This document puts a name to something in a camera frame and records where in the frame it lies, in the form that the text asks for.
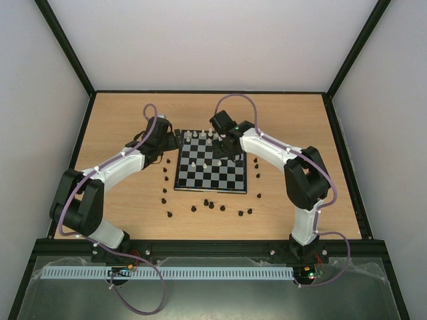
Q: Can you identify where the black aluminium frame rail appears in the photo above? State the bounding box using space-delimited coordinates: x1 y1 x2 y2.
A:
33 238 388 264

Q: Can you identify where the grey slotted cable duct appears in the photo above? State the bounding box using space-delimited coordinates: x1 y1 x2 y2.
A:
40 266 294 281

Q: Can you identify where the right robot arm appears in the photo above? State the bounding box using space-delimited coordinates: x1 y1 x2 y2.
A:
209 111 332 261

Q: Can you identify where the black and silver chessboard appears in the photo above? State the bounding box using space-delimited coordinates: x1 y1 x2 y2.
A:
174 130 248 194

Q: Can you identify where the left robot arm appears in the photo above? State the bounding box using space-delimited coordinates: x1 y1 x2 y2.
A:
49 117 183 252

